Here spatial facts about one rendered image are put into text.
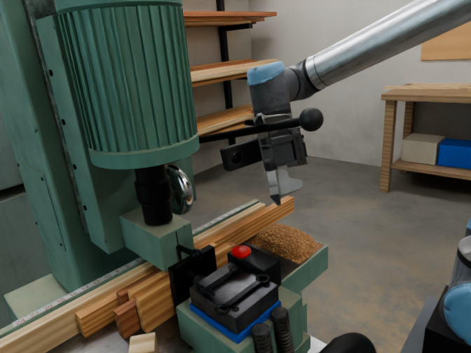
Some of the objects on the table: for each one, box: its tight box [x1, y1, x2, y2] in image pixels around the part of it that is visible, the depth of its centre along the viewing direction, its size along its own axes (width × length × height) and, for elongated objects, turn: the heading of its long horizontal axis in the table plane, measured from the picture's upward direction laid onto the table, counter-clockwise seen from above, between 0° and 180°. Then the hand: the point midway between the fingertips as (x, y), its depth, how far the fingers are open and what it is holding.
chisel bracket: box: [119, 207, 195, 272], centre depth 67 cm, size 7×14×8 cm, turn 57°
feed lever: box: [198, 107, 324, 144], centre depth 67 cm, size 5×32×36 cm
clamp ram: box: [168, 244, 217, 313], centre depth 59 cm, size 9×8×9 cm
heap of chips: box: [248, 223, 324, 264], centre depth 78 cm, size 9×14×4 cm, turn 57°
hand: (265, 162), depth 58 cm, fingers open, 14 cm apart
